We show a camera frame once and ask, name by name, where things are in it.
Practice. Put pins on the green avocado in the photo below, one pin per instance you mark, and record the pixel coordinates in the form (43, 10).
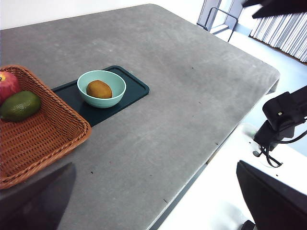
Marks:
(20, 105)

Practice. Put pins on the red apple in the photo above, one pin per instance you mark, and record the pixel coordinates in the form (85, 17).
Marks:
(8, 86)

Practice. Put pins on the brown wicker basket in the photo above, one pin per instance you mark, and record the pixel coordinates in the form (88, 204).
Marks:
(36, 143)

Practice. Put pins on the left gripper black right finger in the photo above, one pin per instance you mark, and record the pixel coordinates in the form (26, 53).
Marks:
(275, 201)

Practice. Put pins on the white vertical blinds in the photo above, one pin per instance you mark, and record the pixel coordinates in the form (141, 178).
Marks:
(283, 33)

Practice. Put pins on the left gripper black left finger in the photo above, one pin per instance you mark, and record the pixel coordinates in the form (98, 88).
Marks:
(36, 203)

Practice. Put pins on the black rectangular tray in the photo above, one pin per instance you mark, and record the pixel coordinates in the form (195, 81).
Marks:
(135, 88)

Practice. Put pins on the black metal frame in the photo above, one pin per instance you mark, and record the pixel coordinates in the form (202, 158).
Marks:
(216, 16)

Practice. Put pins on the teal ribbed bowl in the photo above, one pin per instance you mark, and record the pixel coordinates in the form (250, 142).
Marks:
(103, 101)

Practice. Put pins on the black angled panel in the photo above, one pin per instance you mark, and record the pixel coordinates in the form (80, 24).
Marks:
(280, 7)

